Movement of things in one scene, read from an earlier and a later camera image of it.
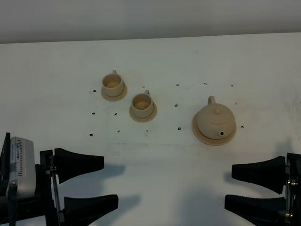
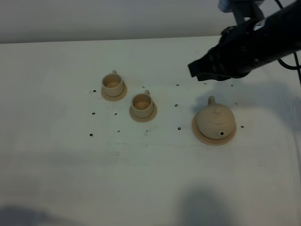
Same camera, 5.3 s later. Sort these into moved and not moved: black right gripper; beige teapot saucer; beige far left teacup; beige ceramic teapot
Moved: black right gripper
Not moved: beige teapot saucer; beige far left teacup; beige ceramic teapot
